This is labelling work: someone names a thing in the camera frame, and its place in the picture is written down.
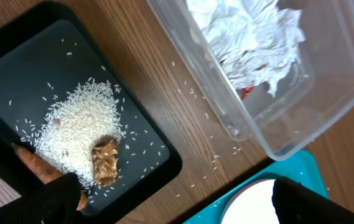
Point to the teal plastic tray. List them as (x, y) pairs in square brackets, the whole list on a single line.
[(301, 168)]

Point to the brown granola bar piece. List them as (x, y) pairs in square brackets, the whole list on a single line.
[(105, 158)]

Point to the black tray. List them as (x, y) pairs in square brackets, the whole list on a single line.
[(57, 21)]

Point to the white rice pile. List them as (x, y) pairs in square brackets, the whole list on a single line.
[(71, 101)]

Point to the large white pink-rimmed plate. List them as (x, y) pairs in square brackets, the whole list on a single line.
[(252, 204)]

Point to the small red waste piece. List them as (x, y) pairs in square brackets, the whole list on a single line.
[(246, 91)]

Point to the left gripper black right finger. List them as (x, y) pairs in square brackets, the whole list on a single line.
[(295, 203)]

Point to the orange carrot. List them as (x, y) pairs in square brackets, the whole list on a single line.
[(42, 169)]

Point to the white tissue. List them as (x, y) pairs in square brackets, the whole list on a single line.
[(254, 41)]

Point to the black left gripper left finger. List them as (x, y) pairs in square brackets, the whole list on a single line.
[(55, 202)]

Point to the clear plastic waste bin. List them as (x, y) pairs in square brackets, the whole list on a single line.
[(317, 92)]

